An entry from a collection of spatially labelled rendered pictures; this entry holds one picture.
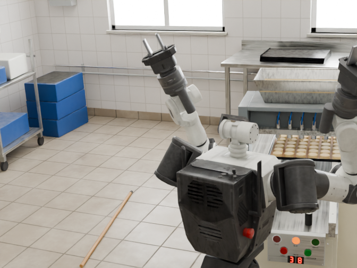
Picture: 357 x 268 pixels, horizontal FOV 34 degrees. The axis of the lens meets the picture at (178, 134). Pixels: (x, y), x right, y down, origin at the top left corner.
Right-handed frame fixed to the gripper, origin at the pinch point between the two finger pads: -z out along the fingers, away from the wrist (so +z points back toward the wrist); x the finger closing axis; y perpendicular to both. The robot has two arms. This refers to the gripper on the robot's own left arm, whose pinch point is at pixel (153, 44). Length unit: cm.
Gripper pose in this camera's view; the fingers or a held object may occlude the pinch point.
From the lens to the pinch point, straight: 205.2
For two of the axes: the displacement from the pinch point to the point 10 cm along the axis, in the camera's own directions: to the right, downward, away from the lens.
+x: 9.0, -3.8, -2.2
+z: 4.3, 8.2, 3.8
